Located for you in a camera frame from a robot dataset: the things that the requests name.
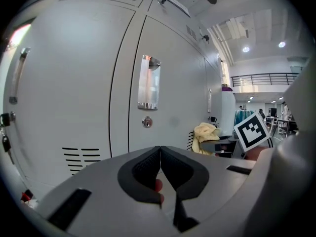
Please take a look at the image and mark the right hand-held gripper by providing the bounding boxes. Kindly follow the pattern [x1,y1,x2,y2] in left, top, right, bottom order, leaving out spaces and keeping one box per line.
[199,112,272,160]

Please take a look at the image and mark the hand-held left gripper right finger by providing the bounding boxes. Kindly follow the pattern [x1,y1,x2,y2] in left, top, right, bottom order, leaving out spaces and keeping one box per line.
[160,146,257,232]

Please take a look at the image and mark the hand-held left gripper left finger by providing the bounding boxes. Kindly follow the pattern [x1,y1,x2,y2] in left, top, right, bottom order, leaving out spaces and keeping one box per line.
[34,146,179,237]

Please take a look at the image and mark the yellow terry cloth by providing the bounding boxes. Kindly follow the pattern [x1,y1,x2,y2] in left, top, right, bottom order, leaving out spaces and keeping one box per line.
[191,122,221,155]

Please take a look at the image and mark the person's right forearm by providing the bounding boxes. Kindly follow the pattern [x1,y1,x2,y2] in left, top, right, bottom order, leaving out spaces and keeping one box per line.
[244,146,267,161]

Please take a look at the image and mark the grey metal lockers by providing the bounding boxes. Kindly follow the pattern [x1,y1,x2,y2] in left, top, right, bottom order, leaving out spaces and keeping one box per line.
[0,0,224,214]

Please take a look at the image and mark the person's left hand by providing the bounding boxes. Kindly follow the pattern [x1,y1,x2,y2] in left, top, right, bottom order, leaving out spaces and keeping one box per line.
[155,178,165,205]

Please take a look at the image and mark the white counter unit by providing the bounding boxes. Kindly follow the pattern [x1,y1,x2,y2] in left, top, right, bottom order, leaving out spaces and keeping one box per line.
[220,90,236,138]

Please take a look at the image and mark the blue wrapped bundle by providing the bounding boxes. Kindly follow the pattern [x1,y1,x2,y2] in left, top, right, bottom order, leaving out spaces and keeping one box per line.
[235,109,254,127]

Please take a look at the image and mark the white table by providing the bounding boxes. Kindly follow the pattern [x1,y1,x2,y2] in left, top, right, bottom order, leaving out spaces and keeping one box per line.
[265,116,297,138]

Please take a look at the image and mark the black metal railing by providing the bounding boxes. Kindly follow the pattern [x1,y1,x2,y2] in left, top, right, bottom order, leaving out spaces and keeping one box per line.
[231,73,301,86]

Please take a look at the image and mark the white paper notice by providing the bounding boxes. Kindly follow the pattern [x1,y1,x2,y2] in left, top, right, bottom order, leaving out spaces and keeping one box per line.
[159,0,191,18]

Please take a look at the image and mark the black-framed window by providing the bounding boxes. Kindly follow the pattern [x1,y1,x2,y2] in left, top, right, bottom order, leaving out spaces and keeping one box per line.
[3,23,33,53]

